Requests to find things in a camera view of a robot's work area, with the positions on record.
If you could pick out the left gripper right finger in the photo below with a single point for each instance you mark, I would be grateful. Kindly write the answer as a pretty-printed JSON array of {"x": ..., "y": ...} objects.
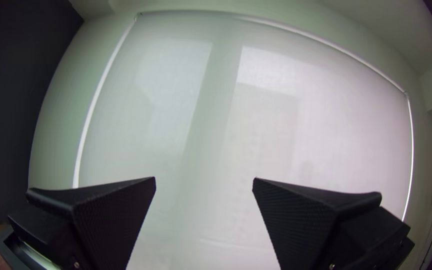
[{"x": 313, "y": 225}]

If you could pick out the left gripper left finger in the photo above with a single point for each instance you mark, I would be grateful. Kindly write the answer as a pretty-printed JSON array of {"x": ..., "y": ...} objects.
[{"x": 99, "y": 221}]

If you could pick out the white roller blind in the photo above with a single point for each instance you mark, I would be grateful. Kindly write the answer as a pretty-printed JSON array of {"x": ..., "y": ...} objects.
[{"x": 238, "y": 112}]

